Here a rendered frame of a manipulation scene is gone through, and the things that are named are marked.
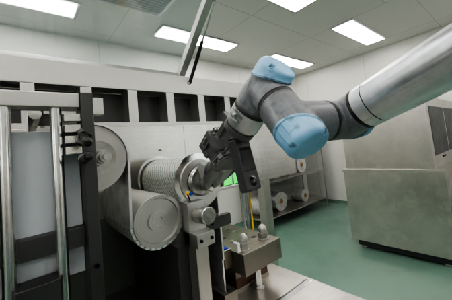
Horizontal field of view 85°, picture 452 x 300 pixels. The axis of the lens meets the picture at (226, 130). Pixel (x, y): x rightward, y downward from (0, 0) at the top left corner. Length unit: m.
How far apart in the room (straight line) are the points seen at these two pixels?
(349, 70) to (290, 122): 5.03
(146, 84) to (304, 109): 0.72
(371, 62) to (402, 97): 4.85
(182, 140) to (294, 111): 0.70
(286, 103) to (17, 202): 0.42
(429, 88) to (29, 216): 0.59
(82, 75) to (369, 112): 0.83
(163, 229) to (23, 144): 0.34
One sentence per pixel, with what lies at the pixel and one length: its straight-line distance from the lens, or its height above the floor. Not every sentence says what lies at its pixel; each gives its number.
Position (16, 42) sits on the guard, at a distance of 0.97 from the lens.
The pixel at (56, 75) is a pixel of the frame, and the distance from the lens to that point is 0.95.
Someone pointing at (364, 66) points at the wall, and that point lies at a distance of 5.31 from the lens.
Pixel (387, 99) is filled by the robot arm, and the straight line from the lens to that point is 0.44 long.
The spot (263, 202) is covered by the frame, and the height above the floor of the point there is 0.97.
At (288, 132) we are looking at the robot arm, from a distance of 0.39.
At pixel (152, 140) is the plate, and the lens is 0.98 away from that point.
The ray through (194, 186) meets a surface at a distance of 0.65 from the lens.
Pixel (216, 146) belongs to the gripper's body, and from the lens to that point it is 0.55.
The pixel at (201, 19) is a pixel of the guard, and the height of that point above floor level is 1.82.
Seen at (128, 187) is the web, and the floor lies 1.26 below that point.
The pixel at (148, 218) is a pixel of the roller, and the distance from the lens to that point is 0.63.
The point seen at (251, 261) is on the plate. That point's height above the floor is 1.00.
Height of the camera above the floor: 1.33
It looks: 4 degrees up
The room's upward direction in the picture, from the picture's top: 6 degrees counter-clockwise
